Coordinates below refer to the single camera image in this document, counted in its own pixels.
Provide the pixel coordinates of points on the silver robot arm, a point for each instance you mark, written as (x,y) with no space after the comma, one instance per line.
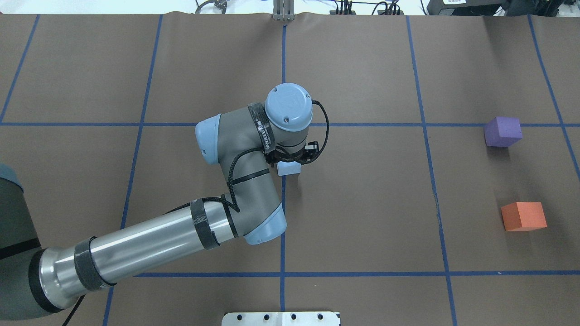
(37,281)

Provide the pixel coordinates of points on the purple foam block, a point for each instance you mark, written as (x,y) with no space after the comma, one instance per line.
(502,132)

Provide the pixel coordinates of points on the aluminium frame post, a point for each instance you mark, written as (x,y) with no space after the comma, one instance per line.
(283,10)

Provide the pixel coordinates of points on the orange foam block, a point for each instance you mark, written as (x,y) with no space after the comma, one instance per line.
(523,216)

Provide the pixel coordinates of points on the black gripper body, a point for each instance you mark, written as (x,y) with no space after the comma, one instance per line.
(275,159)

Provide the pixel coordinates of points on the light blue foam block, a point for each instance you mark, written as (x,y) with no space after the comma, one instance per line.
(288,168)

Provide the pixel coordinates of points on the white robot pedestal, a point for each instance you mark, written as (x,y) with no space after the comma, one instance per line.
(313,318)

